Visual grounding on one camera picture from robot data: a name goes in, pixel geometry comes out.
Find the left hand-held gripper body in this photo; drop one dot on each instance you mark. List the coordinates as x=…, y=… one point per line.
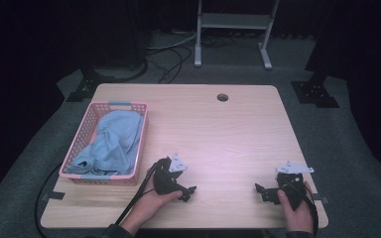
x=164, y=180

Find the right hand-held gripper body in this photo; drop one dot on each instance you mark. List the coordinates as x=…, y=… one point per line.
x=291, y=188

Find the light blue garment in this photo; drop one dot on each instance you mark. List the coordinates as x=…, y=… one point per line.
x=114, y=145

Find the pink plastic basket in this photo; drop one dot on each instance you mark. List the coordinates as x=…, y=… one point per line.
x=86, y=132

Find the person's right hand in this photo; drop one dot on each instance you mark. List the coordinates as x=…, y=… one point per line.
x=297, y=216

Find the person's left hand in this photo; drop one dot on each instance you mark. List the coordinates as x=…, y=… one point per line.
x=145, y=206

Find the black tape strip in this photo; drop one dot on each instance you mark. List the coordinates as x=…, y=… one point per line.
x=56, y=195
x=320, y=198

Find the black stand base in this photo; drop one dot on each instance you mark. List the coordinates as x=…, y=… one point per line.
x=316, y=92
x=87, y=87

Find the white metal stand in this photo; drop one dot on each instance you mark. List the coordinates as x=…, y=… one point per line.
x=234, y=20

